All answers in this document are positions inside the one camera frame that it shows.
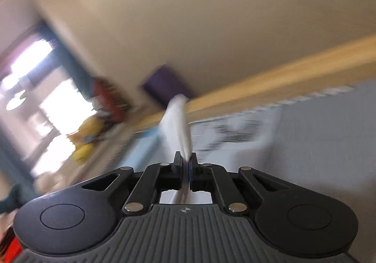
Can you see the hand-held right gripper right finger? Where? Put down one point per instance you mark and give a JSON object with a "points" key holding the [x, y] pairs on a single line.
{"points": [[193, 170]]}

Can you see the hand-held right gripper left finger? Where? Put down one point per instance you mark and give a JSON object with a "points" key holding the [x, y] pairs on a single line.
{"points": [[177, 167]]}

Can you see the white t-shirt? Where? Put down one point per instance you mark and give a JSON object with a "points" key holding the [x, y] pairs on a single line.
{"points": [[177, 127]]}

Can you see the yellow plush toy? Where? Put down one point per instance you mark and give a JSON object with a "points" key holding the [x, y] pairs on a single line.
{"points": [[82, 154], [88, 127]]}

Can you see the deer printed bed sheet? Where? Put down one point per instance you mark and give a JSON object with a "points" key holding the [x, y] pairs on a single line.
{"points": [[308, 139]]}

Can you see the bright window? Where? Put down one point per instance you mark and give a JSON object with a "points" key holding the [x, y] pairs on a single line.
{"points": [[55, 110]]}

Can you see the orange object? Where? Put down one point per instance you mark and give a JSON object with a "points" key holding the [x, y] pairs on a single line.
{"points": [[10, 249]]}

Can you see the wooden bed frame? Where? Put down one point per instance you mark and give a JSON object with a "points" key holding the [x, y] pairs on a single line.
{"points": [[293, 74]]}

